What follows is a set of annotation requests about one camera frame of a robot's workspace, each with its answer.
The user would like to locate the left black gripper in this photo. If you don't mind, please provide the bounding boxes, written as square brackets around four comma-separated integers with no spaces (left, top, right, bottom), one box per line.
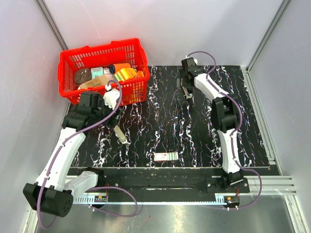
[92,95,122,129]

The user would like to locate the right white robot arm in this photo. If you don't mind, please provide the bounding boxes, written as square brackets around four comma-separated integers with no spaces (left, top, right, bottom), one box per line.
[177,57,243,192]

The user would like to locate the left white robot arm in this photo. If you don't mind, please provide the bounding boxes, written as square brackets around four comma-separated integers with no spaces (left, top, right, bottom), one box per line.
[23,89,121,217]

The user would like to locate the brown cardboard box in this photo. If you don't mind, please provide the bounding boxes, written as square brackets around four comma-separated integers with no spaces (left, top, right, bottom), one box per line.
[78,75,111,89]

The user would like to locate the teal white box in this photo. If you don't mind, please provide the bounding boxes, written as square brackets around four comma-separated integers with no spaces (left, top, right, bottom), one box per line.
[90,67,104,79]

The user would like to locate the yellow green box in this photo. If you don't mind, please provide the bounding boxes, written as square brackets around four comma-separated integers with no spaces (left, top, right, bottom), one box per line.
[114,68,137,82]

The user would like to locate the orange cylinder can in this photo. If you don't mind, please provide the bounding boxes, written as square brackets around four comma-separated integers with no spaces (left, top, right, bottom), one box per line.
[108,63,132,74]

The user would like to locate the red plastic shopping basket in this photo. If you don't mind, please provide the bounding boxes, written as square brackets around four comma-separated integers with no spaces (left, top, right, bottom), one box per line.
[57,38,150,105]

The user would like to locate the black marble pattern mat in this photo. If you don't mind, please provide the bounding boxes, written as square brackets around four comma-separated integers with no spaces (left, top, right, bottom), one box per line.
[68,65,271,168]

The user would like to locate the white staple box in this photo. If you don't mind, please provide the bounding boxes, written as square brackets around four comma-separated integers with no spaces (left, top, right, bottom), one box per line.
[154,151,179,162]

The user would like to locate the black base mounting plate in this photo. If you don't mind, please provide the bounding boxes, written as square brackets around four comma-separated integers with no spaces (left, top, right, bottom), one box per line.
[68,166,250,195]

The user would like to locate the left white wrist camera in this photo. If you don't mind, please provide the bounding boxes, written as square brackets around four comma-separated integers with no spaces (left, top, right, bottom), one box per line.
[103,84,120,110]

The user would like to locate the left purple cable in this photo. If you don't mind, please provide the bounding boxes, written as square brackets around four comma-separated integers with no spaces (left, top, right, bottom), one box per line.
[37,80,138,230]

